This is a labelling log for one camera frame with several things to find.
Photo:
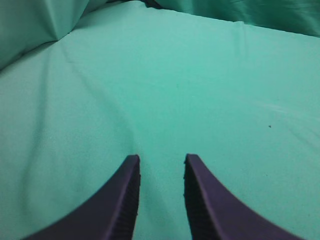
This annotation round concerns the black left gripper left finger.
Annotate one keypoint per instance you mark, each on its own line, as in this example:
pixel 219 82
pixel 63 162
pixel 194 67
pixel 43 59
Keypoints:
pixel 109 214

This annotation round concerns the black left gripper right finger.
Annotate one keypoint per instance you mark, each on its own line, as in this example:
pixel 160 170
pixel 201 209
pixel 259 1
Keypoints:
pixel 214 213

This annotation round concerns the green table cloth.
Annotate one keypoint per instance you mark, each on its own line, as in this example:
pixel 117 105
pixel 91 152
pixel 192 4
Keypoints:
pixel 161 84

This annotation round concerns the green backdrop cloth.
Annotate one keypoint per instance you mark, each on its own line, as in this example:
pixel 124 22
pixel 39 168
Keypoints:
pixel 27 24

